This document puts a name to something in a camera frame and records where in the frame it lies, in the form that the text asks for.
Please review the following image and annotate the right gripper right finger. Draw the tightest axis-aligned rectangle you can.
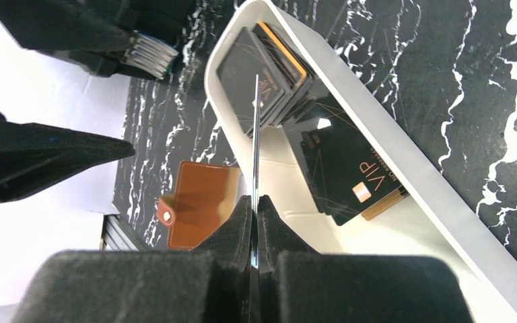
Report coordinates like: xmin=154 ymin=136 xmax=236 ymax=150
xmin=257 ymin=195 xmax=472 ymax=322

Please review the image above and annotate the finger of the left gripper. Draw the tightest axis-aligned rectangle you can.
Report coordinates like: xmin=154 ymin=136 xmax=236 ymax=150
xmin=0 ymin=0 xmax=139 ymax=52
xmin=0 ymin=119 xmax=135 ymax=203

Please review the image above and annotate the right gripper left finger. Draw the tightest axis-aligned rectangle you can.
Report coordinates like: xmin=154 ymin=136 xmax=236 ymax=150
xmin=13 ymin=196 xmax=251 ymax=322

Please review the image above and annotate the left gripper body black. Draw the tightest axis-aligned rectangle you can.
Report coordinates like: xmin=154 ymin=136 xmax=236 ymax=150
xmin=53 ymin=1 xmax=196 ymax=80

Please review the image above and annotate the brown leather card holder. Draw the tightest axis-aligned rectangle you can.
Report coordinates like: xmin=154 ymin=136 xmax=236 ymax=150
xmin=156 ymin=161 xmax=242 ymax=250

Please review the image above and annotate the black VIP card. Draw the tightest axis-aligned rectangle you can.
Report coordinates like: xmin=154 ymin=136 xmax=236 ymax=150
xmin=250 ymin=74 xmax=261 ymax=269

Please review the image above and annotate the white oblong tray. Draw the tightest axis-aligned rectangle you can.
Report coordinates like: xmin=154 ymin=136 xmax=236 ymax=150
xmin=205 ymin=1 xmax=517 ymax=322

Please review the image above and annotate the black card stack near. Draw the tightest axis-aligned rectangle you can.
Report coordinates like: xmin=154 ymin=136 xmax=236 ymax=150
xmin=299 ymin=104 xmax=409 ymax=226

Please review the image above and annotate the black card stack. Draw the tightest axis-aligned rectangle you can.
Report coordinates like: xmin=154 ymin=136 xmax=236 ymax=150
xmin=216 ymin=21 xmax=327 ymax=137
xmin=299 ymin=104 xmax=409 ymax=226

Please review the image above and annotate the black card stack far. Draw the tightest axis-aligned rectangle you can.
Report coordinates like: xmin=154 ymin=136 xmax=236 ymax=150
xmin=216 ymin=21 xmax=327 ymax=137

